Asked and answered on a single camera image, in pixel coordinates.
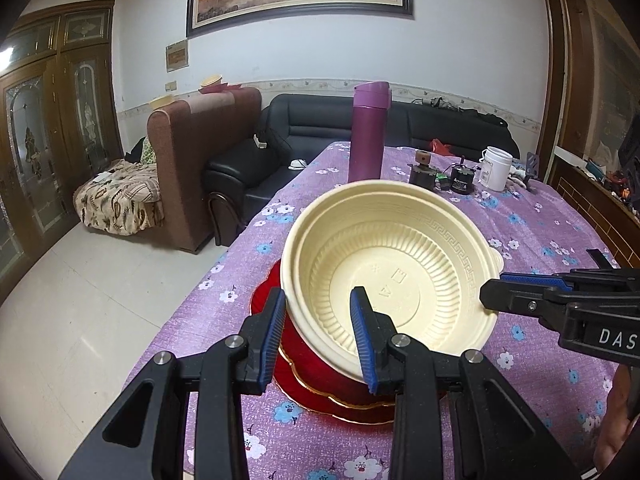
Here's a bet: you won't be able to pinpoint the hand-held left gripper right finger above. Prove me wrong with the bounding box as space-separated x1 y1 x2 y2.
349 286 581 480

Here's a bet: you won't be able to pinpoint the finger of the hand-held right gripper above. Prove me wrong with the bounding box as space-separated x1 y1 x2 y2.
499 268 640 301
479 279 569 332

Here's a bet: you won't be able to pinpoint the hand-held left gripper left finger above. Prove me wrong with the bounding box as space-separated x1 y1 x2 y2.
60 286 288 480

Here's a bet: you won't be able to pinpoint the large red glass plate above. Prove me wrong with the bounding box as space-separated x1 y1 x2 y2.
250 258 453 427

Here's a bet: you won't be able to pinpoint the small red glass plate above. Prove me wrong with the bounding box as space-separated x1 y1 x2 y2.
277 310 451 408

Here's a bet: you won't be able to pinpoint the large cream plastic bowl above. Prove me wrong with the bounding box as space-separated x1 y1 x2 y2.
280 178 505 383

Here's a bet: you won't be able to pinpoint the person's right hand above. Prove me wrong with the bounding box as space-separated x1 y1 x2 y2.
595 365 640 471

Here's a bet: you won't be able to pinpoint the purple floral tablecloth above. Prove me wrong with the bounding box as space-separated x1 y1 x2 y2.
122 140 640 480

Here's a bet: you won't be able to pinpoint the white cloth gloves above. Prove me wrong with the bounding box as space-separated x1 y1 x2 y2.
507 167 533 193

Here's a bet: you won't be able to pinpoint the white plastic jar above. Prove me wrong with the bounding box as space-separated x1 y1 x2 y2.
479 146 515 192

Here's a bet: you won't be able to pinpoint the black battery block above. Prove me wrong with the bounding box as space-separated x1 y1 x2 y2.
449 157 475 195

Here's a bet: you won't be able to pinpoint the dark jar with wooden stopper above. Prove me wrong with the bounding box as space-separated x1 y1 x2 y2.
407 151 441 192

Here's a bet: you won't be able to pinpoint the brown armchair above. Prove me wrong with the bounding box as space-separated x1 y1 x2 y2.
146 86 263 255

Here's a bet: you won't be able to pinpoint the wooden glass display cabinet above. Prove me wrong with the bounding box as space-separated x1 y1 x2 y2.
532 0 640 271

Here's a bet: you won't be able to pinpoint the purple thermos bottle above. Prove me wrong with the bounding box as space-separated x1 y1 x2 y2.
347 81 392 183

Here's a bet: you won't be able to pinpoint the patterned blanket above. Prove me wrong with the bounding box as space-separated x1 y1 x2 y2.
73 157 166 236

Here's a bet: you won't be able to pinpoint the black leather sofa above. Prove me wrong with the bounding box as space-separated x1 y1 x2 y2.
202 92 516 248

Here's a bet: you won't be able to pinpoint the red box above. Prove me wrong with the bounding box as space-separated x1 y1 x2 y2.
197 82 243 96

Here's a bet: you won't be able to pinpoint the wooden wardrobe with glass doors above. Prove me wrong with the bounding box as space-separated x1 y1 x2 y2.
0 0 126 306

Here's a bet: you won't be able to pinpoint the wooden wall plaque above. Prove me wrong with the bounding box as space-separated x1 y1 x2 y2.
166 39 190 73

